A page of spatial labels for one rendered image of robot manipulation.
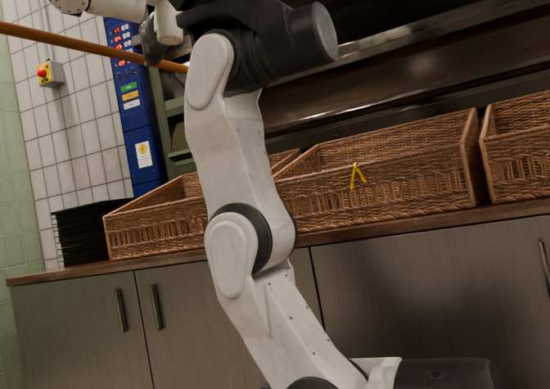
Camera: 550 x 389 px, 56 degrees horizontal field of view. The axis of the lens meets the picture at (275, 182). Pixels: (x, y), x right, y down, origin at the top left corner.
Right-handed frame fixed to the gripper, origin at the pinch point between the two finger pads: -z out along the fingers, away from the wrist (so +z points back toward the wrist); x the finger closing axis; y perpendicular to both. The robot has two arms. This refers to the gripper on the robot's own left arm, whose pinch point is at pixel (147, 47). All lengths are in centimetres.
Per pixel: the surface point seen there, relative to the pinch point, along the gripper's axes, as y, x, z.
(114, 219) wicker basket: -13, 48, -27
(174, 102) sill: 26, 3, -60
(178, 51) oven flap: 30, -17, -55
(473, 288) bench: 44, 78, 63
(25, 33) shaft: -33.6, 0.9, 14.9
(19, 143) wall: -31, 0, -136
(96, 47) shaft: -15.2, 0.4, 2.3
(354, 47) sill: 71, 4, 6
